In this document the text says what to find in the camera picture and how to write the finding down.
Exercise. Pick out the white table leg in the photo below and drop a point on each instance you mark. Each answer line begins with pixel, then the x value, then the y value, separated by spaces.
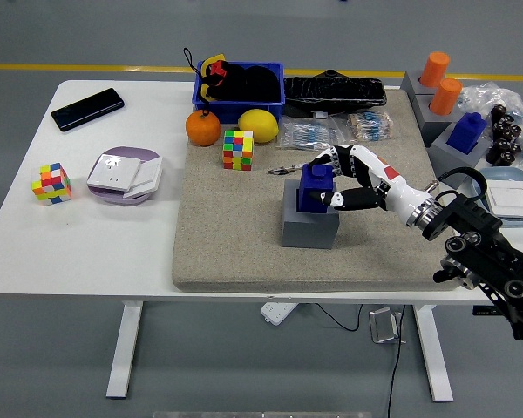
pixel 433 352
pixel 124 348

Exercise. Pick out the neat rubik's cube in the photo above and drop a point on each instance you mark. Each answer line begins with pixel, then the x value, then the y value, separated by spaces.
pixel 238 150

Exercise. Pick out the grey-brown mat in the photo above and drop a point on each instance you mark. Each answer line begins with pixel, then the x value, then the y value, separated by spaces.
pixel 244 244

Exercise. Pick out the light blue tray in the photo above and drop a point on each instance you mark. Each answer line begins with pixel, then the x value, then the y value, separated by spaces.
pixel 514 173

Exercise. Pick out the grey seal holder block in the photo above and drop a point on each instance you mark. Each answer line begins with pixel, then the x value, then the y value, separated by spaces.
pixel 449 159
pixel 431 126
pixel 307 231
pixel 412 85

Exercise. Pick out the white usb plug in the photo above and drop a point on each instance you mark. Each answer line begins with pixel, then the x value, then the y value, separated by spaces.
pixel 320 115

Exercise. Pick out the twisted rubik's cube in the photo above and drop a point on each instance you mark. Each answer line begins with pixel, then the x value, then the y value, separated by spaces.
pixel 51 185

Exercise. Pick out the orange cylinder seal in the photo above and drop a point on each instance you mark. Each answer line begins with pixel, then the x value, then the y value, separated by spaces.
pixel 435 69
pixel 446 98

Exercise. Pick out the black pouch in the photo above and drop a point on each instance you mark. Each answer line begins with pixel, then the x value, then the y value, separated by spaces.
pixel 248 85

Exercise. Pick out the small clear resistor bag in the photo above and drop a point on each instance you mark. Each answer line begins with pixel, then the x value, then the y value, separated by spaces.
pixel 370 124

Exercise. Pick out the black keyboard in plastic wrap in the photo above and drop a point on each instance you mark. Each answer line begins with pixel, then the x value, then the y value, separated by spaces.
pixel 331 93

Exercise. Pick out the black silver pen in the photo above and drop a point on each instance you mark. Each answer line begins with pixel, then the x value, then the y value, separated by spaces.
pixel 283 170

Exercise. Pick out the white power strip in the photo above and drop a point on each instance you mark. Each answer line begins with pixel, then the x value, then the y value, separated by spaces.
pixel 279 312

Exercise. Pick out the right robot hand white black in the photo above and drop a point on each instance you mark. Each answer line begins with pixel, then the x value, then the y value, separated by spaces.
pixel 392 183

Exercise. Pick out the silver metal bracket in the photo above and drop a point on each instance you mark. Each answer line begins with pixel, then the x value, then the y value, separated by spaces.
pixel 383 326

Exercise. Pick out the black table control panel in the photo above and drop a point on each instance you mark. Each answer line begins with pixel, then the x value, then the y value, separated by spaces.
pixel 481 310

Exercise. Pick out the blue plastic bin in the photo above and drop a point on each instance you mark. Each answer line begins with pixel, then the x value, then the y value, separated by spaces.
pixel 226 109

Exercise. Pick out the large clear resistor bag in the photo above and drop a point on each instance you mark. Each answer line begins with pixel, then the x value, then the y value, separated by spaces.
pixel 309 135

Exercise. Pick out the yellow lemon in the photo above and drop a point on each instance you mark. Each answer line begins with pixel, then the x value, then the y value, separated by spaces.
pixel 258 126

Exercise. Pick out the crumpled clear plastic bag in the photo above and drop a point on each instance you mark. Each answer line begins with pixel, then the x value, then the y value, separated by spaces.
pixel 484 93

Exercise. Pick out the dark knobs cluster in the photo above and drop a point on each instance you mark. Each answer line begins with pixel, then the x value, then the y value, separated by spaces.
pixel 503 139

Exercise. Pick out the blue seal stamp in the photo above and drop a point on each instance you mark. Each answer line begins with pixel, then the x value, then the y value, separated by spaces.
pixel 466 132
pixel 309 185

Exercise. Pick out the white switch panel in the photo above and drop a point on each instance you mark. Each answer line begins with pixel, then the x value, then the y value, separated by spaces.
pixel 150 174
pixel 510 198

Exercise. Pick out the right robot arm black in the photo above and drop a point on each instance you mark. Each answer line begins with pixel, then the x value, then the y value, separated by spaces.
pixel 475 222

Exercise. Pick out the orange fruit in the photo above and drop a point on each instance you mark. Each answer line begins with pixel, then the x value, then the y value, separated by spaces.
pixel 203 128

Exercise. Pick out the purple tray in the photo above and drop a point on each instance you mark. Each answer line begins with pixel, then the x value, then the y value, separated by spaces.
pixel 131 151

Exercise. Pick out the white wall socket panel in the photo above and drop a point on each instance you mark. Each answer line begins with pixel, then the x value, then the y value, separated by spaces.
pixel 113 172

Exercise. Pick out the black smartphone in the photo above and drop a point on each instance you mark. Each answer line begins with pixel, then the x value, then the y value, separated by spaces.
pixel 87 109

